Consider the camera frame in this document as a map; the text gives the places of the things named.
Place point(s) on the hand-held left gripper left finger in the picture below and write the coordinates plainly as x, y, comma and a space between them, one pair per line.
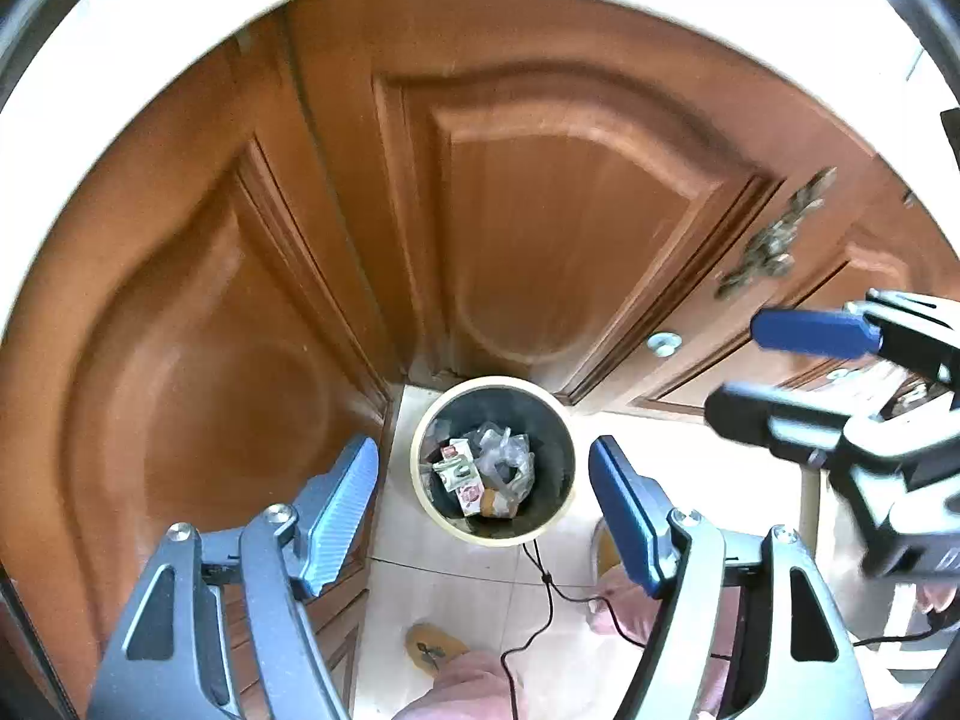
341, 510

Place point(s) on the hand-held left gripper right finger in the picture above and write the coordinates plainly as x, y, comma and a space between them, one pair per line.
622, 510

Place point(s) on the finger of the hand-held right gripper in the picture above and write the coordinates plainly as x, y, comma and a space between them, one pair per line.
810, 330
750, 409

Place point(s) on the cream trash bin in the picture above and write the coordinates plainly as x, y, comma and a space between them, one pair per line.
549, 465

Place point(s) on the small white carton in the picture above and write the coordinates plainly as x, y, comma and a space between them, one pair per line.
454, 471

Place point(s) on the clear plastic bag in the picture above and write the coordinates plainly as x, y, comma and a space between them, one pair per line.
504, 454

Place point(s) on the person's right hand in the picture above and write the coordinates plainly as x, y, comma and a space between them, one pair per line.
935, 596

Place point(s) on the tan slipper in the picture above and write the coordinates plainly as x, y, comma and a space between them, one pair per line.
431, 649
606, 547

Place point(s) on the round metal knob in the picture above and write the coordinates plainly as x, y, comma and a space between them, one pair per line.
838, 373
664, 343

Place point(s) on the wooden drawer front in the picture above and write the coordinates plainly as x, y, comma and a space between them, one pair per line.
862, 262

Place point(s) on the person's pink pants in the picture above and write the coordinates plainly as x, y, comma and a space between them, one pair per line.
472, 690

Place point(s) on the wide wooden cabinet door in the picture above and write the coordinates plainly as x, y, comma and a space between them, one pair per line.
540, 240

